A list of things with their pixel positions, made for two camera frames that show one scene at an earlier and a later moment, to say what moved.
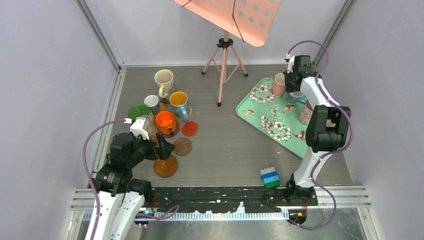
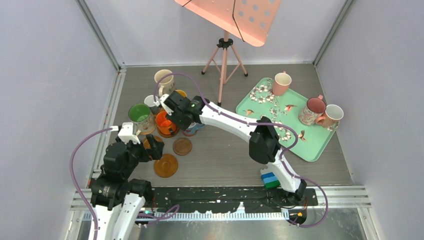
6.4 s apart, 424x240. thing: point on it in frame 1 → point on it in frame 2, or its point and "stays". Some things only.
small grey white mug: [152, 101] stays
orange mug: [166, 122] stays
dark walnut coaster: [183, 146] stays
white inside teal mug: [296, 97] → [191, 129]
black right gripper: [288, 88] → [183, 126]
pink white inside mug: [279, 84] stays
